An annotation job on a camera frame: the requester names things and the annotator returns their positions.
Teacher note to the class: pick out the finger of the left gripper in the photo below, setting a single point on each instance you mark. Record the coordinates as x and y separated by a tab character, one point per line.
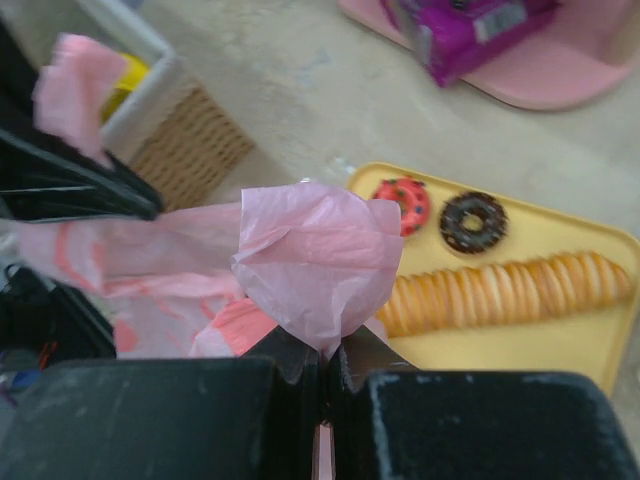
43	179

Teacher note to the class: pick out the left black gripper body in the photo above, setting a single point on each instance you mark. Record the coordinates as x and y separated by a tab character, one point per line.
44	323

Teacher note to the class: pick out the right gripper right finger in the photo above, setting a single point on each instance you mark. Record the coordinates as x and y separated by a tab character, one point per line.
392	420

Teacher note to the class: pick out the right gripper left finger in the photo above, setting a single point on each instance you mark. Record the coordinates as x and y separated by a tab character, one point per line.
249	417

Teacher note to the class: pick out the pink plastic bag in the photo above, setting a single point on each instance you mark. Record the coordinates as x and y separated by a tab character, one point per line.
316	260

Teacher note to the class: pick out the purple snack packet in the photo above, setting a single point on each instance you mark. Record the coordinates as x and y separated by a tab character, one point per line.
452	38

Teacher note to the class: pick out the long baguette bread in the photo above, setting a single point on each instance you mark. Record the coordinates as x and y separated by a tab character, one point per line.
511	293

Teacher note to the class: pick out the wicker basket with liner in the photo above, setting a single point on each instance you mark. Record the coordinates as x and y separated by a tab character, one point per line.
169	130

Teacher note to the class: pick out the yellow banana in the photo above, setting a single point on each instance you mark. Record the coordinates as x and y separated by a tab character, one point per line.
135	72

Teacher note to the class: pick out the yellow plastic tray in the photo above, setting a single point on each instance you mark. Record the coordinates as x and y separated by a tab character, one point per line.
592	344

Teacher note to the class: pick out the pink sprinkled donut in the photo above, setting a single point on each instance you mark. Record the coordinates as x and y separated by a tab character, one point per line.
413	199

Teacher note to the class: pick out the chocolate donut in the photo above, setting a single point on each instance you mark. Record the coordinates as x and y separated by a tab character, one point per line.
472	223

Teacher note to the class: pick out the pink three-tier shelf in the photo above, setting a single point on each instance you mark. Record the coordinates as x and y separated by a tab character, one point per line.
587	50

